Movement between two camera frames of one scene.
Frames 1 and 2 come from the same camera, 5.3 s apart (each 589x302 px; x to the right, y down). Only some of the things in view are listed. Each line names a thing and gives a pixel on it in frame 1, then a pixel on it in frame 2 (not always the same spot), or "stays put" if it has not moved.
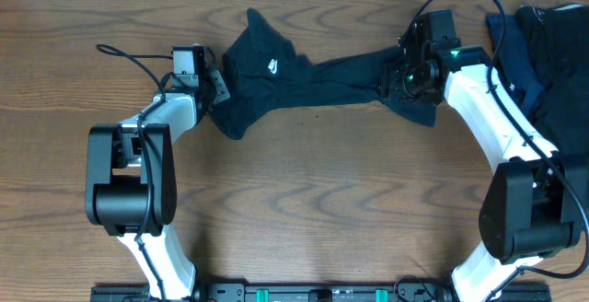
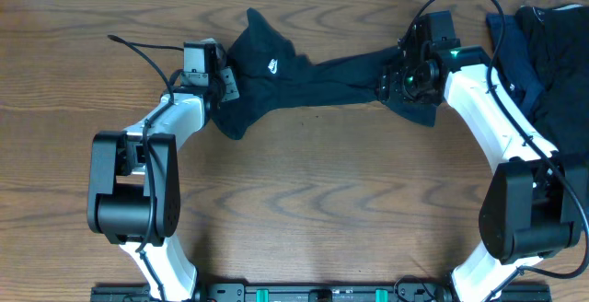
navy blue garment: [513, 60] stays put
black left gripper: [217, 87] to [220, 86]
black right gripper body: [392, 83] stays put
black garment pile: [558, 37] stays put
